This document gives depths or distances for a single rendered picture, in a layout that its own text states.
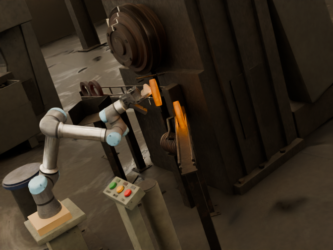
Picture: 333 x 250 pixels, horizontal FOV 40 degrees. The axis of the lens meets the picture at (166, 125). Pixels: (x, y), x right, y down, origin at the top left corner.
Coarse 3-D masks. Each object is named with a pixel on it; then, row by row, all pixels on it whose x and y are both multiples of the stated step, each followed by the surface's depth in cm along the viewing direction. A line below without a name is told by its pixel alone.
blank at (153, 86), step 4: (152, 80) 260; (152, 84) 258; (156, 84) 263; (152, 88) 257; (156, 88) 257; (152, 92) 257; (156, 92) 256; (156, 96) 257; (160, 96) 270; (156, 100) 258; (160, 100) 260; (156, 104) 261; (160, 104) 262
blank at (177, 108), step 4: (176, 104) 264; (176, 108) 263; (180, 108) 271; (176, 112) 262; (180, 112) 262; (176, 116) 262; (180, 116) 262; (180, 120) 263; (184, 120) 274; (180, 124) 264; (184, 124) 265
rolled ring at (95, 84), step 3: (90, 81) 386; (93, 81) 383; (96, 81) 383; (90, 84) 388; (93, 84) 383; (96, 84) 381; (90, 87) 392; (93, 87) 394; (96, 87) 381; (99, 87) 381; (90, 90) 394; (93, 90) 395; (99, 90) 381; (102, 90) 383; (93, 93) 394; (96, 93) 395; (99, 93) 382; (102, 93) 383
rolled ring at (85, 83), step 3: (81, 81) 402; (84, 81) 400; (81, 84) 404; (84, 84) 399; (87, 84) 397; (81, 87) 407; (84, 87) 409; (87, 87) 397; (81, 90) 411; (84, 90) 410; (84, 93) 410; (87, 93) 411; (90, 93) 398
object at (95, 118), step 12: (108, 96) 346; (72, 108) 347; (84, 108) 360; (96, 108) 356; (72, 120) 344; (84, 120) 353; (96, 120) 340; (108, 144) 352; (108, 156) 358; (120, 168) 363; (132, 180) 368
